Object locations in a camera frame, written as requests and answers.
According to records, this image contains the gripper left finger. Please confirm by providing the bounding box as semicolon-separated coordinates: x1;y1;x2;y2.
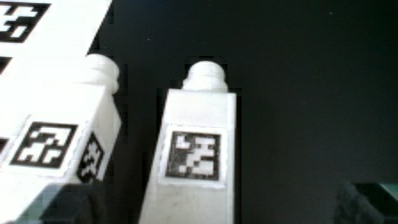
23;182;108;224

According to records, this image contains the white leg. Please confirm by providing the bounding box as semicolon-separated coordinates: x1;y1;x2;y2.
0;54;121;224
138;61;236;224

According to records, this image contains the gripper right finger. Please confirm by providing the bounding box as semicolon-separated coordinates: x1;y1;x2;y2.
334;183;398;224

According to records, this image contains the white tag sheet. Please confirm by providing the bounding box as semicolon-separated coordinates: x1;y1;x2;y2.
0;0;114;134

